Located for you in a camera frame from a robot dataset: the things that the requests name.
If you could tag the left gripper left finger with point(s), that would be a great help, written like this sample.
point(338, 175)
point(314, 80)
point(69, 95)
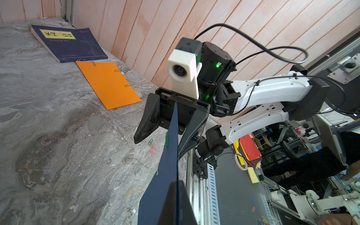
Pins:
point(169, 213)

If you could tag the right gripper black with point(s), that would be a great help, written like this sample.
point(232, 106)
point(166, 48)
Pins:
point(192, 114)

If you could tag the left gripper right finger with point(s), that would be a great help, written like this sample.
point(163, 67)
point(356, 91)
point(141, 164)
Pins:
point(186, 214)

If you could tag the blue paper document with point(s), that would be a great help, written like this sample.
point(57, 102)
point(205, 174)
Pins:
point(152, 201)

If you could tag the orange paper document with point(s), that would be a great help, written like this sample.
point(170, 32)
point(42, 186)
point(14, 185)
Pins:
point(108, 85)

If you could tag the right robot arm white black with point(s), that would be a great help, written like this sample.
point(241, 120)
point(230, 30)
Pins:
point(293, 96)

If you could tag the dark navy notebook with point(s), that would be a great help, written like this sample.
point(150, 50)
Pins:
point(69, 45)

